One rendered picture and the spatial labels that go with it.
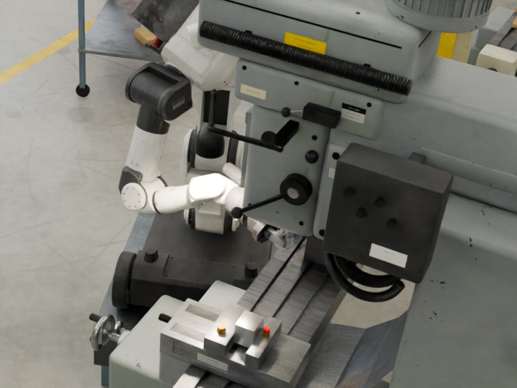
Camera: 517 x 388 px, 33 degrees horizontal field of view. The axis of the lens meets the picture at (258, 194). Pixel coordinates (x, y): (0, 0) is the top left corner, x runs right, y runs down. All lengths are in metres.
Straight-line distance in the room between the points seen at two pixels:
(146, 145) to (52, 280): 1.65
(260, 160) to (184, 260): 1.17
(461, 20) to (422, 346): 0.69
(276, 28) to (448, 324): 0.70
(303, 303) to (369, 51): 0.93
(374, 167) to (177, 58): 0.92
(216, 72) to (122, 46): 2.87
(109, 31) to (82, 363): 2.42
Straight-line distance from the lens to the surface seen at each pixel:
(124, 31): 5.39
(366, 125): 1.82
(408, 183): 1.56
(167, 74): 2.39
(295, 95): 1.85
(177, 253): 3.17
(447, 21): 1.72
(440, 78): 1.85
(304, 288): 2.50
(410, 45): 1.72
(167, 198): 2.39
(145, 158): 2.40
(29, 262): 4.04
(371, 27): 1.73
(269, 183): 2.01
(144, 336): 2.60
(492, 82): 1.89
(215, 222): 3.11
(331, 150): 1.88
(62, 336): 3.68
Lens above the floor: 2.55
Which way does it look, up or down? 34 degrees down
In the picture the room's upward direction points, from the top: 7 degrees clockwise
